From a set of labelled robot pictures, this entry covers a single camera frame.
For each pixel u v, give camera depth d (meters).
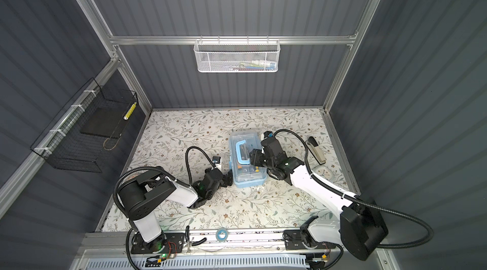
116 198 0.47
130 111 0.82
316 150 0.92
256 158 0.72
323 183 0.49
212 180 0.71
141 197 0.48
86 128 0.74
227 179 0.85
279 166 0.61
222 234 0.77
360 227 0.40
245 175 0.84
